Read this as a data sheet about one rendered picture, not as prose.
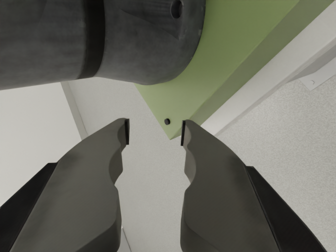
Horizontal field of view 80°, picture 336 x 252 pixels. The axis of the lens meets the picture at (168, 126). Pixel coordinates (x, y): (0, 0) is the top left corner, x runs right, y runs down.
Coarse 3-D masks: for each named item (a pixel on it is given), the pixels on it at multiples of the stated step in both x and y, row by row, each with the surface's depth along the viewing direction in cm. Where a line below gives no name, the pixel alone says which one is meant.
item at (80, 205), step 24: (120, 120) 11; (96, 144) 9; (120, 144) 11; (72, 168) 8; (96, 168) 8; (120, 168) 10; (48, 192) 7; (72, 192) 7; (96, 192) 7; (48, 216) 6; (72, 216) 6; (96, 216) 6; (120, 216) 7; (24, 240) 5; (48, 240) 5; (72, 240) 6; (96, 240) 6
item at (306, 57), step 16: (320, 16) 17; (304, 32) 18; (320, 32) 17; (288, 48) 19; (304, 48) 18; (320, 48) 18; (272, 64) 21; (288, 64) 20; (304, 64) 20; (320, 64) 67; (256, 80) 22; (272, 80) 21; (288, 80) 23; (304, 80) 82; (320, 80) 78; (240, 96) 24; (256, 96) 23; (224, 112) 26; (240, 112) 25; (208, 128) 29; (224, 128) 29
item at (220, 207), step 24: (192, 144) 9; (216, 144) 10; (192, 168) 9; (216, 168) 8; (240, 168) 8; (192, 192) 7; (216, 192) 7; (240, 192) 7; (192, 216) 6; (216, 216) 6; (240, 216) 6; (264, 216) 6; (192, 240) 6; (216, 240) 6; (240, 240) 6; (264, 240) 6
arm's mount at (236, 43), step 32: (224, 0) 16; (256, 0) 14; (288, 0) 13; (320, 0) 15; (224, 32) 17; (256, 32) 15; (288, 32) 17; (192, 64) 20; (224, 64) 18; (256, 64) 19; (160, 96) 25; (192, 96) 21; (224, 96) 23
